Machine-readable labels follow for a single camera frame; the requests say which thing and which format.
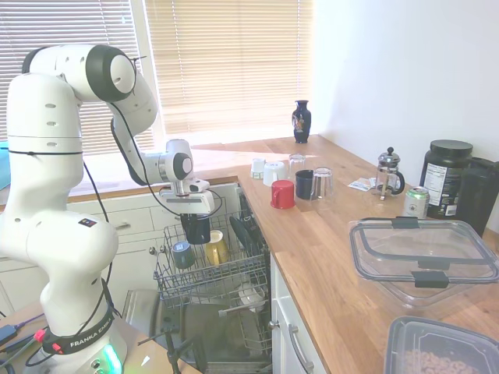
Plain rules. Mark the plain white mug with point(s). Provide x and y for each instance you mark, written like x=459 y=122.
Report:
x=274 y=173

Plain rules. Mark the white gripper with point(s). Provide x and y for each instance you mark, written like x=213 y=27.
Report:
x=187 y=202

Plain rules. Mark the clear container with clip lid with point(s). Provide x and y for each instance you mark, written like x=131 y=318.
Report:
x=421 y=288

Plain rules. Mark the glass french press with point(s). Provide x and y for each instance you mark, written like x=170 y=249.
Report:
x=386 y=175

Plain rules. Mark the metal cabinet knob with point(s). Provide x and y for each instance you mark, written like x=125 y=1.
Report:
x=274 y=324
x=152 y=251

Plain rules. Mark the grey mug with label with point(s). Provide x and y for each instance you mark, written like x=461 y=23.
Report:
x=183 y=255

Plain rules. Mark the white cup with print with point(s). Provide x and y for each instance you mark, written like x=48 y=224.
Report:
x=258 y=168

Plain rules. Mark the plastic container with cereal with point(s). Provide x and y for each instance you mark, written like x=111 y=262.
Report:
x=436 y=350

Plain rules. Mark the black tripod stand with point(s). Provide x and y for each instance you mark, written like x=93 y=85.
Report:
x=171 y=350

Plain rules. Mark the beige window blind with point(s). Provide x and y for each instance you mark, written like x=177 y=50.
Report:
x=234 y=66

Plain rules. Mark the paper packets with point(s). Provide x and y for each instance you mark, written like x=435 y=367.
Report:
x=362 y=185

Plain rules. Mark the stainless dishwasher door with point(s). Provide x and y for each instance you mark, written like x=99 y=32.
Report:
x=210 y=331

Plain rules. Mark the turquoise box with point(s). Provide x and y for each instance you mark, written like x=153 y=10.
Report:
x=4 y=167

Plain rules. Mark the navy mug with white inside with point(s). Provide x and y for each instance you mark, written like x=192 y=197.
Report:
x=198 y=231

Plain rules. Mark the red connector plug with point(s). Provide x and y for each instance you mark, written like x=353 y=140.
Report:
x=39 y=336

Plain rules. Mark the black supplement tub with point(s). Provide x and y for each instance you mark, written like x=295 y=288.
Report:
x=444 y=179

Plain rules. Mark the dark blue painted vase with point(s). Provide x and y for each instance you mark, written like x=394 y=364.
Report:
x=301 y=124

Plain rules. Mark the black shaker bottle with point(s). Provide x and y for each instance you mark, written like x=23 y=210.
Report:
x=475 y=198

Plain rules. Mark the white and green can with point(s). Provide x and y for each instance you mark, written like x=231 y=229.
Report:
x=416 y=202

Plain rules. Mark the black kitchen utensil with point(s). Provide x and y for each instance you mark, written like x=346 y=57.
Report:
x=241 y=233

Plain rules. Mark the gold mug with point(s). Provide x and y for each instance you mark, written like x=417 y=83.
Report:
x=218 y=249

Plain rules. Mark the grey window blind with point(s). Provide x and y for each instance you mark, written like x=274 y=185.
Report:
x=78 y=23

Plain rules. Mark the clear glass tumbler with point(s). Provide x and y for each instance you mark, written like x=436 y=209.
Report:
x=297 y=163
x=323 y=185

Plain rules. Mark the white bowl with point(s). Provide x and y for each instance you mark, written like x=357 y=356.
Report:
x=249 y=294

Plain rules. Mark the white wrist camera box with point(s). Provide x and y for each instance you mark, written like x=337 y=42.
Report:
x=199 y=186

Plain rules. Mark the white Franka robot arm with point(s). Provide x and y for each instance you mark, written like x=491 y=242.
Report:
x=39 y=136

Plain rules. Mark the red mug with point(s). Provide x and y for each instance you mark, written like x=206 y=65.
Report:
x=282 y=195

